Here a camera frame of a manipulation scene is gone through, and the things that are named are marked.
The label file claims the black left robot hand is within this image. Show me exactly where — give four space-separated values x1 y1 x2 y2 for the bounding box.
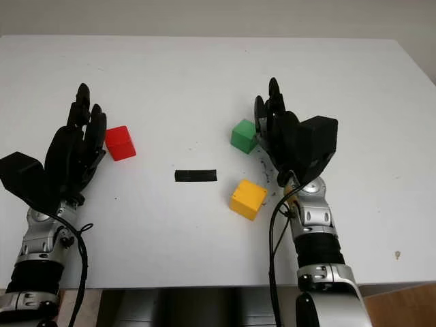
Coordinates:
43 83 108 206

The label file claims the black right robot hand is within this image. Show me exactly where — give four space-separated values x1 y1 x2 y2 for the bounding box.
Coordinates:
253 77 310 187

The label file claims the green cube block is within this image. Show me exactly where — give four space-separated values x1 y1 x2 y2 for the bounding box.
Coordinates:
230 119 259 155

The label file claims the red cube block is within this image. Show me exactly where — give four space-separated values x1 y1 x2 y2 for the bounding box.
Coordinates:
104 125 138 161

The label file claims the yellow cube block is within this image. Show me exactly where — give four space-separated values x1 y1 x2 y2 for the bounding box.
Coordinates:
230 179 268 221

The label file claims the black tape strip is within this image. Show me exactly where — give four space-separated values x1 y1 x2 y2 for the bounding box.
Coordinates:
174 169 218 184

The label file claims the grey robot torso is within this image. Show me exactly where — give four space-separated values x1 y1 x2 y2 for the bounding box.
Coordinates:
97 287 300 327

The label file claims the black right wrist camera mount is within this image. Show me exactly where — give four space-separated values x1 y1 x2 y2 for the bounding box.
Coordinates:
298 115 339 183

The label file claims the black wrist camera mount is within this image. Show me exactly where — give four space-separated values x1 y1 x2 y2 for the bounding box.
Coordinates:
0 152 62 217
298 115 339 183

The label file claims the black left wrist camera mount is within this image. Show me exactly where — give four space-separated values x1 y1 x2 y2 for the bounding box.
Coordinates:
0 152 62 217

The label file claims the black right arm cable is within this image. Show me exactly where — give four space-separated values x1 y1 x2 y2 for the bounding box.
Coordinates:
268 175 300 327

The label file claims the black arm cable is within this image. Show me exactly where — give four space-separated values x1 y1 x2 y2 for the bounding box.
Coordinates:
50 211 95 327
268 175 300 327

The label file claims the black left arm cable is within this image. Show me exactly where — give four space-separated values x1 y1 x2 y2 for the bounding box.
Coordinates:
50 211 95 327

